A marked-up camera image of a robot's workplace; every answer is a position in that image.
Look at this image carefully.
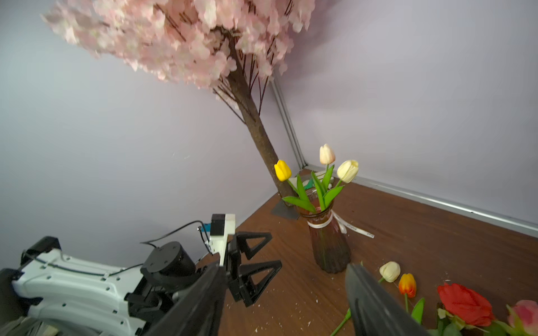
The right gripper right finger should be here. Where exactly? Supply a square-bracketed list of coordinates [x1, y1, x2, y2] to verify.
[345, 264, 428, 336]

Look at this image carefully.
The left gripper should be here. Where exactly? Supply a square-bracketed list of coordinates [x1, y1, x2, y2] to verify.
[225, 232, 282, 307]

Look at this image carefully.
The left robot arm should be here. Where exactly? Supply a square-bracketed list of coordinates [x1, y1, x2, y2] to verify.
[1, 232, 282, 335]

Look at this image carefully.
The orange tulip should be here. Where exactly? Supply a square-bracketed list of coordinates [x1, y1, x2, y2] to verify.
[398, 274, 425, 325]

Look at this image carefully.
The left red glass vase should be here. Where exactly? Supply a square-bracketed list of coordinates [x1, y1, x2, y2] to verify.
[299, 188, 375, 274]

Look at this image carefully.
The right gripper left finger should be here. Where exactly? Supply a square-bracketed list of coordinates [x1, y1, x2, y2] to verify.
[144, 263, 228, 335]

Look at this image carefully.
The red rose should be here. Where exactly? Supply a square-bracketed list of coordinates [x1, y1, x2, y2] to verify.
[428, 284, 496, 335]

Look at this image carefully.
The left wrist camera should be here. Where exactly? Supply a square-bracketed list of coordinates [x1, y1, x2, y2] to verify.
[198, 214, 236, 267]

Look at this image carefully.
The pink blossom artificial tree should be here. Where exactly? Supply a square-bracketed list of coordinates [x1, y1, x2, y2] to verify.
[41, 0, 316, 198]

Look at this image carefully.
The cream tulip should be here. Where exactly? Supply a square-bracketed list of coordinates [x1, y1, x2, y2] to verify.
[319, 160, 359, 211]
[319, 144, 336, 193]
[331, 261, 401, 336]

